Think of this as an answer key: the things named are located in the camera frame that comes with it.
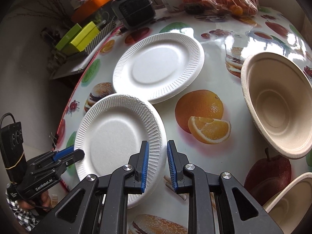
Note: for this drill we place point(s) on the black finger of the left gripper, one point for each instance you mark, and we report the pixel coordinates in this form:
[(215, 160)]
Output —
[(75, 156)]

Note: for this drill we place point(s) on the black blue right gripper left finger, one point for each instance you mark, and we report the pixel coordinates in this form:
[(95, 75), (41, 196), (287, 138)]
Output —
[(99, 204)]

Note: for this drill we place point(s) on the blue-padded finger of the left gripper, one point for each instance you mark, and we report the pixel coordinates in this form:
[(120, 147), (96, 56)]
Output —
[(62, 153)]

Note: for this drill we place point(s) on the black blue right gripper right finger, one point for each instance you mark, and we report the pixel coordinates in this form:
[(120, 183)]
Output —
[(217, 203)]

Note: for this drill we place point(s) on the white paper plate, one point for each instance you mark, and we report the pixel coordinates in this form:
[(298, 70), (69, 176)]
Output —
[(159, 67), (112, 130)]

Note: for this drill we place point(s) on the large beige bowl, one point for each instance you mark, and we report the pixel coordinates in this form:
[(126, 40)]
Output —
[(289, 207)]

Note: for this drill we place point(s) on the beige paper bowl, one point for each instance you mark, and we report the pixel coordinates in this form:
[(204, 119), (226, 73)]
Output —
[(278, 96)]

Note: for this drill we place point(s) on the upper green box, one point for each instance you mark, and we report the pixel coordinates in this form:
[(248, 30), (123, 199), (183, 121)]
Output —
[(68, 37)]

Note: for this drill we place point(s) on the lower yellow-green box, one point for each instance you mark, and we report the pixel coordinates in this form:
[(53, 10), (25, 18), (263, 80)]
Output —
[(81, 40)]

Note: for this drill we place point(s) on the grey striped tray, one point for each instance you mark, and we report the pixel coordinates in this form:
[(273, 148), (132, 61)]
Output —
[(103, 33)]

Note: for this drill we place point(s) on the small black heater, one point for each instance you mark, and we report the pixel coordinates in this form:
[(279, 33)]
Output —
[(133, 13)]

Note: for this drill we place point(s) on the orange storage box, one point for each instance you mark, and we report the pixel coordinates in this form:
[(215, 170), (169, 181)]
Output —
[(87, 9)]

